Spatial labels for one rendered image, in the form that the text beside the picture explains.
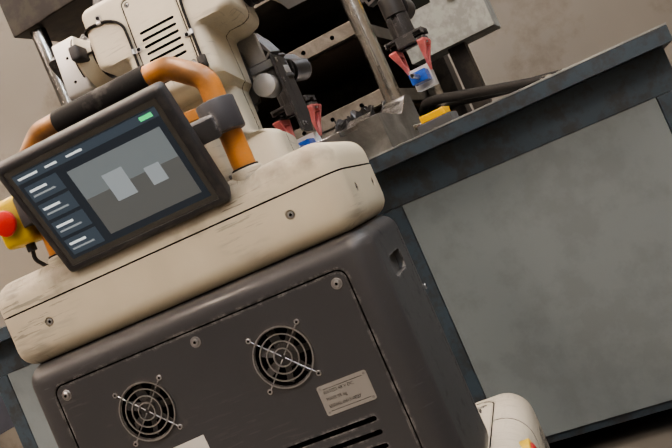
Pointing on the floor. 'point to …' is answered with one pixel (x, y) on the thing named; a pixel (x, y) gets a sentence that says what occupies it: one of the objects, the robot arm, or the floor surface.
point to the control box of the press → (442, 2)
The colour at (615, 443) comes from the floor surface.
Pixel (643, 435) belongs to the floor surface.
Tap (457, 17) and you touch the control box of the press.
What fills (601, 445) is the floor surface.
